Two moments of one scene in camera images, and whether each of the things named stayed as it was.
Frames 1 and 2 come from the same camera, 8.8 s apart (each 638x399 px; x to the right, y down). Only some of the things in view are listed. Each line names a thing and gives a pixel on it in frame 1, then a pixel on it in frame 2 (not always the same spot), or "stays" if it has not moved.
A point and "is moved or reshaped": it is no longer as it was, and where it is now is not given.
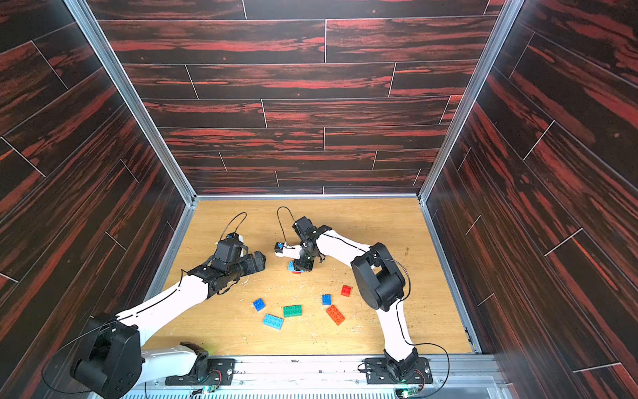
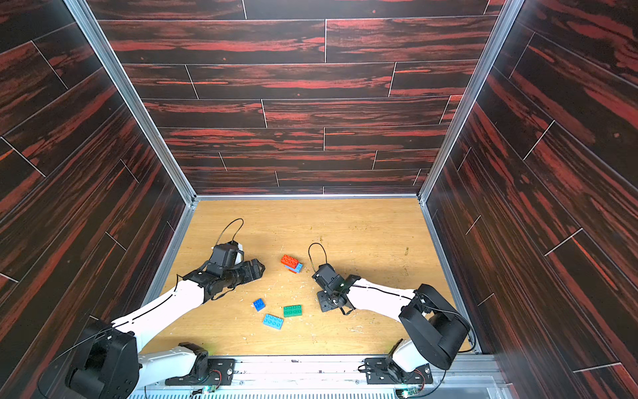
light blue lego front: x=272 y=321 stays
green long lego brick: x=292 y=311 stays
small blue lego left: x=259 y=304 stays
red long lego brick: x=335 y=315 is moved or reshaped
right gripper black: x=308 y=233 to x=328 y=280
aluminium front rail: x=473 y=377 stays
